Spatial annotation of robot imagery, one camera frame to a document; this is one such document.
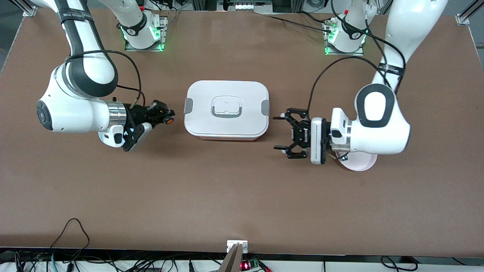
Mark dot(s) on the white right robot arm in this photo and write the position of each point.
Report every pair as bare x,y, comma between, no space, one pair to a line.
72,117

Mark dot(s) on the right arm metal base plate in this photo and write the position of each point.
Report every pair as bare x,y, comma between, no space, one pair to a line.
164,37

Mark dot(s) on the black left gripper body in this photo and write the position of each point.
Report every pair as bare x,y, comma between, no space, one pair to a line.
301,135

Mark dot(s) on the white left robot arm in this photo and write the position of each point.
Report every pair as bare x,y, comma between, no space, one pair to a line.
378,132

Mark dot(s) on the pink round plate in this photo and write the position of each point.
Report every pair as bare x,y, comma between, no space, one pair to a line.
359,163

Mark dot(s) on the grey camera mount beam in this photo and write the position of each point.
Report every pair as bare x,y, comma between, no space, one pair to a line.
232,262

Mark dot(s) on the aluminium corner profile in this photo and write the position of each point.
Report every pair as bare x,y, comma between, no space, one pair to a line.
28,10

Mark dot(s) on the white metal camera bracket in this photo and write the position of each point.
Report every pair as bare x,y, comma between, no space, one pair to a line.
230,245

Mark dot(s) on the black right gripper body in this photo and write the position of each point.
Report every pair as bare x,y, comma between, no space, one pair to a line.
139,113

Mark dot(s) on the circuit board with red LED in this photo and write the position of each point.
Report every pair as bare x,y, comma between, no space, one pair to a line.
245,265

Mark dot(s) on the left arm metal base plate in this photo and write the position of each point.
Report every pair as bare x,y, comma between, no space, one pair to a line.
355,53

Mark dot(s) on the white lidded lunch box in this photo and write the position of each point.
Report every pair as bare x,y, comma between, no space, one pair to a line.
227,128

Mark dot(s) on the aluminium frame rail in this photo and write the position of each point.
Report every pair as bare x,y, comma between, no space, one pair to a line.
200,4

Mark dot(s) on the orange black push switch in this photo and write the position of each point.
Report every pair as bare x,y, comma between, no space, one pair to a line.
170,120

